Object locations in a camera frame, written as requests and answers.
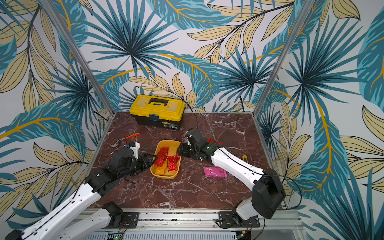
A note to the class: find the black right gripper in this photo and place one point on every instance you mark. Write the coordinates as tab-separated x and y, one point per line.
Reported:
188	148

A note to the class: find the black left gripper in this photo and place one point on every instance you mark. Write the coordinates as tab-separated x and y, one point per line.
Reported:
145	163

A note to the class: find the red tea bag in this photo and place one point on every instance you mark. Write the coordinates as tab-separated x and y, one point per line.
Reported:
162	156
212	140

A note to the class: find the pink tea bag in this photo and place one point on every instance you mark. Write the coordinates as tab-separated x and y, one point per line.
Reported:
215	172

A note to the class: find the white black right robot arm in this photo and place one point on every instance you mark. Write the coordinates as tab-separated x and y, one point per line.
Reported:
267	190

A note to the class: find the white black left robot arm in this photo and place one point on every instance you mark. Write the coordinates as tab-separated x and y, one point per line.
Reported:
56	224

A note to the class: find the yellow plastic storage box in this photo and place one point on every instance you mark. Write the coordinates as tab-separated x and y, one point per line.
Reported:
172	152

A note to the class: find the yellow black plastic toolbox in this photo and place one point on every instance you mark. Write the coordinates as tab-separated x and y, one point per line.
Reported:
158	112

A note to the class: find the orange handled water pump pliers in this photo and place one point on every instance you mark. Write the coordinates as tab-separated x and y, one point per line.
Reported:
117	143

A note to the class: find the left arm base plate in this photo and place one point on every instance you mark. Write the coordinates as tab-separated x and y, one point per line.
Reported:
125	220

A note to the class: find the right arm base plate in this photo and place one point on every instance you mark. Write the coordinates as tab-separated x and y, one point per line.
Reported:
230	219

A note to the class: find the aluminium front rail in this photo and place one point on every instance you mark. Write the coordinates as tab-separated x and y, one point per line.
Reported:
205	220

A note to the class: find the left aluminium corner post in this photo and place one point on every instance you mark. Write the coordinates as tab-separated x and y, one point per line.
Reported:
57	20

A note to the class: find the aluminium corner post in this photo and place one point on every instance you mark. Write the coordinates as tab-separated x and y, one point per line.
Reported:
299	21
57	20

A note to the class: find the right aluminium corner post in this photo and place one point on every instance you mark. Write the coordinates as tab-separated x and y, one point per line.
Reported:
299	21

